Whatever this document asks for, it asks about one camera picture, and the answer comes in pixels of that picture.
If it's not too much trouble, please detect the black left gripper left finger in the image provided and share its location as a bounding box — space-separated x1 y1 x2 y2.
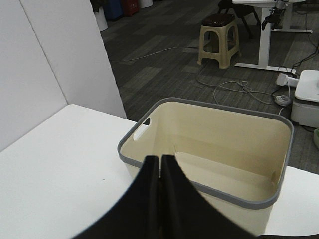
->
75 156 159 239

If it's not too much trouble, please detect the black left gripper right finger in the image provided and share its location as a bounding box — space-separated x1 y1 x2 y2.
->
160 155 254 239

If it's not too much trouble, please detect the beige bin with grey rim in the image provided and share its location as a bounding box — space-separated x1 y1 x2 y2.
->
118 98 294 236

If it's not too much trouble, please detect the white box device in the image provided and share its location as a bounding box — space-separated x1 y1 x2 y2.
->
291 70 319 128

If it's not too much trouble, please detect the white power strip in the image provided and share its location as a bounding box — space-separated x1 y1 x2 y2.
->
276 73 299 87

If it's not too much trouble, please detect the beige plastic stool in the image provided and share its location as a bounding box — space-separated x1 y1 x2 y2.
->
197 13 241 69

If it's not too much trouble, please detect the white cylindrical bin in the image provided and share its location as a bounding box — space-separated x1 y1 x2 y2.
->
94 7 108 32

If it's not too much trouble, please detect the blue bin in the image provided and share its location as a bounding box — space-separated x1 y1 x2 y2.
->
103 0 123 20

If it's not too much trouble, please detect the red bin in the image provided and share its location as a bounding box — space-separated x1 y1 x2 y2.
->
121 0 139 16

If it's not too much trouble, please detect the white floor cable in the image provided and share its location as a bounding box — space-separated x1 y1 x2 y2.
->
196 72 292 117

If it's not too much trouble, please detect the white desk frame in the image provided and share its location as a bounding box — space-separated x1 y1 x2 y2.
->
232 0 312 74

